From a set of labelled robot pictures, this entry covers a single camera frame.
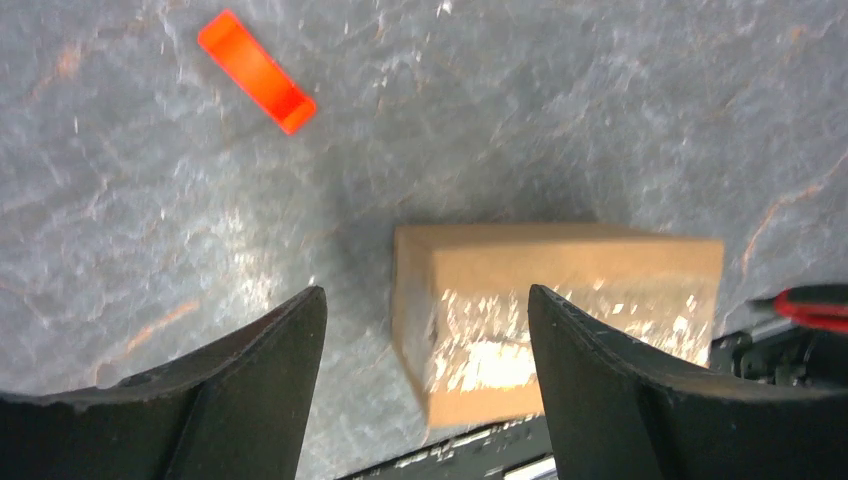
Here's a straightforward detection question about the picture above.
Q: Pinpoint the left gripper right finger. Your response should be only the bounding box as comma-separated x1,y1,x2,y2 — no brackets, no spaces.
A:
528,285,847,479

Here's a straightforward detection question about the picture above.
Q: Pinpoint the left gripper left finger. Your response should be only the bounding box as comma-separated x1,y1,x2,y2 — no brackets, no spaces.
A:
1,286,328,479

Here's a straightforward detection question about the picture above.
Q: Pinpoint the brown cardboard express box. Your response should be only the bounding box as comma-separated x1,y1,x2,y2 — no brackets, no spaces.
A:
391,223,724,427

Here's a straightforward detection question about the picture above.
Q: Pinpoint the red black utility knife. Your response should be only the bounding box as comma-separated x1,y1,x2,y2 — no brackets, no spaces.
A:
748,283,847,334

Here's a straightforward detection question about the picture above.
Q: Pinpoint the orange rectangular block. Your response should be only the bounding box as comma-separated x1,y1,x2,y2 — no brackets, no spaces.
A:
197,10,317,135

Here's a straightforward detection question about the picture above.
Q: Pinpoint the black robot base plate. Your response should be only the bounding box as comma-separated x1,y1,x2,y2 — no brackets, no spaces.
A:
337,317,848,480

